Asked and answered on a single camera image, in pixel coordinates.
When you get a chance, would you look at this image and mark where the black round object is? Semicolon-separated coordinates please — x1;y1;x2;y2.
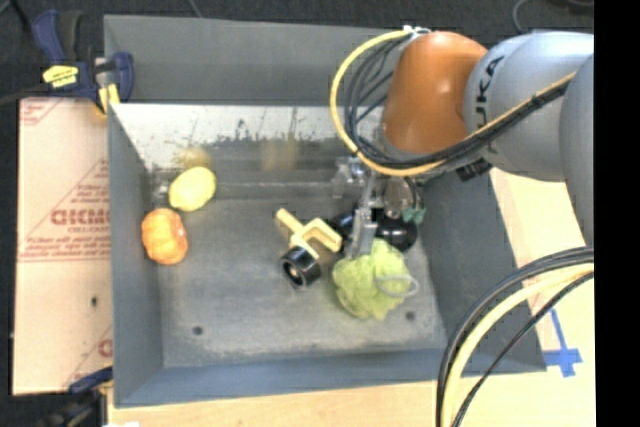
374;209;420;253

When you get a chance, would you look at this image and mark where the grey metal bin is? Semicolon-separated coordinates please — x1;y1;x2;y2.
103;14;547;409

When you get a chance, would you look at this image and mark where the brown cardboard board, red print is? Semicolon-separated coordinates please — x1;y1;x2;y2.
11;96;114;397

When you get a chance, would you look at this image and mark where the green mesh bath sponge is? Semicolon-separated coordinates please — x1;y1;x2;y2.
331;238;421;322

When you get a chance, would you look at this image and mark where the orange toy pumpkin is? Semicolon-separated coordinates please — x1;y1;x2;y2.
140;207;190;266

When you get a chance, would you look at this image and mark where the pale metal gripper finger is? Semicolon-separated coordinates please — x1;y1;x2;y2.
332;156;372;189
349;209;380;261

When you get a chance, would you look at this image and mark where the yellow lemon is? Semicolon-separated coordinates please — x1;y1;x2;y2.
168;165;218;213

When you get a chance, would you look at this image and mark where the cream and black plastic tool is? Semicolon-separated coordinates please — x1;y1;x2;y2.
274;207;357;291

